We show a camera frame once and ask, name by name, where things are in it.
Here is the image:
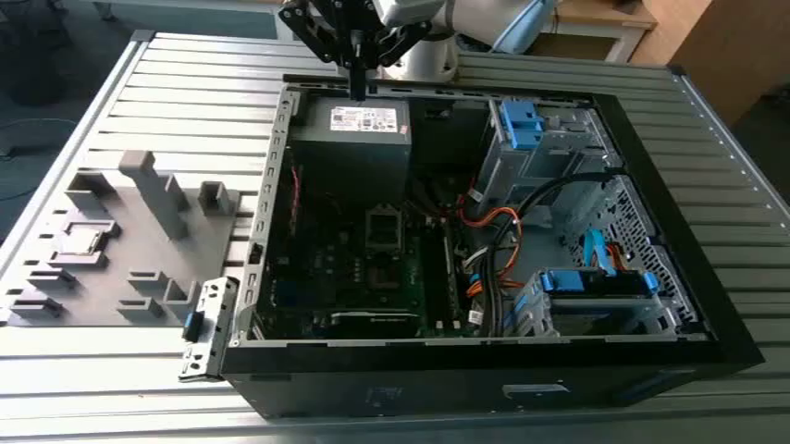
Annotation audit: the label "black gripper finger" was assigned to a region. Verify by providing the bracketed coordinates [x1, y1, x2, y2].
[276, 3, 361, 101]
[358, 19, 435, 101]

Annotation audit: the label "silver topped CPU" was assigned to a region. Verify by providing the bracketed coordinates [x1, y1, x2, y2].
[56, 224, 106, 255]

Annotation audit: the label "CPU socket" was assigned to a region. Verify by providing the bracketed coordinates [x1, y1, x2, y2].
[369, 265, 402, 290]

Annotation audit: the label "blue plastic bay clip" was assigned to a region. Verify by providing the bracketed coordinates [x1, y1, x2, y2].
[501, 99, 546, 130]
[510, 127, 549, 151]

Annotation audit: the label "tall grey metal disk bay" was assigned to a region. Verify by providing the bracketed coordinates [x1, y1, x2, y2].
[474, 99, 625, 218]

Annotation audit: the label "black swivel chair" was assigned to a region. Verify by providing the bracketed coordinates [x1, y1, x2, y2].
[0, 0, 74, 108]

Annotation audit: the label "black RAM slot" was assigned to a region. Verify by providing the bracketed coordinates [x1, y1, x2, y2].
[438, 218, 459, 327]
[422, 218, 442, 327]
[446, 218, 469, 327]
[430, 218, 451, 327]

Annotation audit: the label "green motherboard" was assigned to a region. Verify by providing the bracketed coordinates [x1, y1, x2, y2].
[255, 184, 489, 339]

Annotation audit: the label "wooden cabinet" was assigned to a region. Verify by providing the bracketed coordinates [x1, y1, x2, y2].
[629, 0, 790, 129]

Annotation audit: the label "black disk in blue carrier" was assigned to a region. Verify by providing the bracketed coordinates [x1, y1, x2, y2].
[539, 269, 659, 298]

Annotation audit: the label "black graphics card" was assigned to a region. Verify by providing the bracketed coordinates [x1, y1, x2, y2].
[311, 309, 425, 339]

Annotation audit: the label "grey plastic parts rack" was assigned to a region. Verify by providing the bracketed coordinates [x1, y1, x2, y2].
[0, 150, 260, 327]

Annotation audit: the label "low grey metal disk bay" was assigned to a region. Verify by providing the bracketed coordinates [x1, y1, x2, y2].
[502, 267, 702, 339]

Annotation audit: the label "black open PC case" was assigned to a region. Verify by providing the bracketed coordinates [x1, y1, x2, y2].
[219, 68, 766, 420]

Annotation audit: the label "wooden desk white frame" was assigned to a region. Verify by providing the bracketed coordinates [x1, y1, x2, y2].
[529, 0, 659, 64]

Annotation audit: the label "orange power wires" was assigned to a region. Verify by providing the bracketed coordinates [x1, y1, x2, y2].
[457, 205, 527, 298]

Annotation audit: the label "blue flat data cable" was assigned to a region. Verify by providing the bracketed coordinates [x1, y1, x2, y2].
[583, 228, 618, 278]

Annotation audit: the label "thick black cable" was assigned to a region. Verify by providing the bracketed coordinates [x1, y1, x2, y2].
[490, 178, 618, 338]
[478, 171, 618, 338]

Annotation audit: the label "grey metal slot bracket latch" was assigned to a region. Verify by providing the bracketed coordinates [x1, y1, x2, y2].
[176, 276, 240, 383]

